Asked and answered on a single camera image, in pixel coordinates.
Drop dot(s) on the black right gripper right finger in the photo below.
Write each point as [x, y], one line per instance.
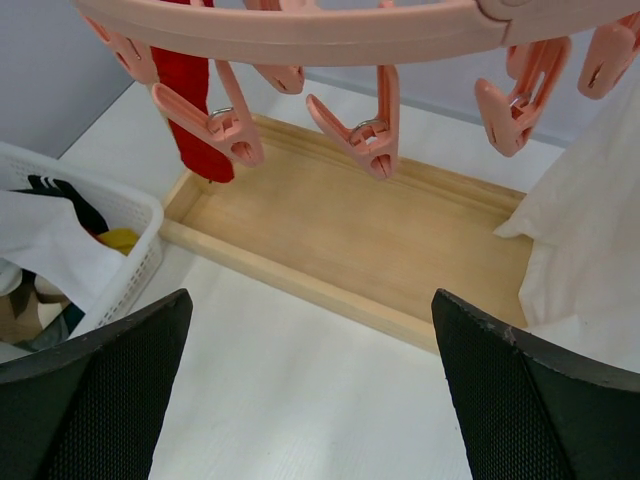
[530, 409]

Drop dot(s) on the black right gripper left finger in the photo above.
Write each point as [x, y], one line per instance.
[93, 406]

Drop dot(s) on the pink round clip hanger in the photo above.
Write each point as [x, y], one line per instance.
[536, 34]

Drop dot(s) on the white striped sock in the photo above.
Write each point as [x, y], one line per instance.
[43, 235]

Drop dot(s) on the black sock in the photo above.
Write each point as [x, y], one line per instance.
[88, 216]

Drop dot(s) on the white undershirt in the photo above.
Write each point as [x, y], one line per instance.
[581, 287]

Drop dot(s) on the yellow sock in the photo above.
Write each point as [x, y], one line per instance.
[122, 240]

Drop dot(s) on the white plastic laundry basket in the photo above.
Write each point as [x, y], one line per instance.
[120, 205]

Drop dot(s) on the wooden clothes rack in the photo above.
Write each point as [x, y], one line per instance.
[312, 224]

